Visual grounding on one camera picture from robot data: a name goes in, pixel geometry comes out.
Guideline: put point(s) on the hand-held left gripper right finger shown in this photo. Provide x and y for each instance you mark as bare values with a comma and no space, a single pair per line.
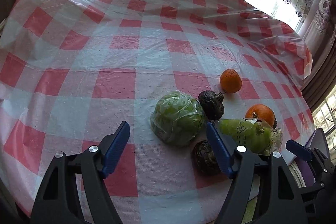
219,153

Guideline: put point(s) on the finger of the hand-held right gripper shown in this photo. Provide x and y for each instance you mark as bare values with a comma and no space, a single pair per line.
299,152
313,195

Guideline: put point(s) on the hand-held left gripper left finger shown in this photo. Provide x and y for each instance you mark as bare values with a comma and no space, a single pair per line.
116,150

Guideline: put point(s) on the green pear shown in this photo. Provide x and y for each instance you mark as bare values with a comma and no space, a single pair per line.
246,132

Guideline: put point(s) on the dark passion fruit with stem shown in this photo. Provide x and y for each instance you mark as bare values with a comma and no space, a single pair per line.
210,106

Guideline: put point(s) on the orange with stem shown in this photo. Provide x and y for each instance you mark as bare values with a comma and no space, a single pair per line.
262,112

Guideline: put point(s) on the large green apple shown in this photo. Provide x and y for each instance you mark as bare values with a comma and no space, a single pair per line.
176,119

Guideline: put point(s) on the striped cushion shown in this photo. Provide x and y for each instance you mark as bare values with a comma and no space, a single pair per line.
296,174

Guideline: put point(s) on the small orange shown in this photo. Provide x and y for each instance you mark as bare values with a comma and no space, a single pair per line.
230,81

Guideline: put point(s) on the brown curtain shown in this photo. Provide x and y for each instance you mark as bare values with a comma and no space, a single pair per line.
323,77

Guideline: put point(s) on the red white checked tablecloth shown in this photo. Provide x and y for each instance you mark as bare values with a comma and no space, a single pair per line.
105,56

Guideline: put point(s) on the mauve patterned curtain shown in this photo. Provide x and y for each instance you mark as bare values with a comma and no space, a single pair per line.
323,11

